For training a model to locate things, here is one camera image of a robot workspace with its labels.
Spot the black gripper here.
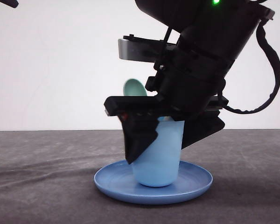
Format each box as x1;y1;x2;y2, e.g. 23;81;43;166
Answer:
104;35;236;164

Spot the light blue plastic cup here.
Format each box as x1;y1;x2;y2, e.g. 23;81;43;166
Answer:
132;117;185;187

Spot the mint green plastic spoon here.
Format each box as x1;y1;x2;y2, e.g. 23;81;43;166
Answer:
123;78;147;96

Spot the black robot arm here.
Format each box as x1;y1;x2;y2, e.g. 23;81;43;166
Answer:
104;0;280;163

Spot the blue plastic plate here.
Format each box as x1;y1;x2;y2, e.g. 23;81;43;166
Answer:
94;160;213;205

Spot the dark grey table cloth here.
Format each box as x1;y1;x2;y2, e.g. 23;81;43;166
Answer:
0;130;280;224

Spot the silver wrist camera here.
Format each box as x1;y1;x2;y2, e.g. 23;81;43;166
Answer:
118;34;176;63

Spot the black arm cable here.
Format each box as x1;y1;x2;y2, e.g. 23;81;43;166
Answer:
224;18;280;114

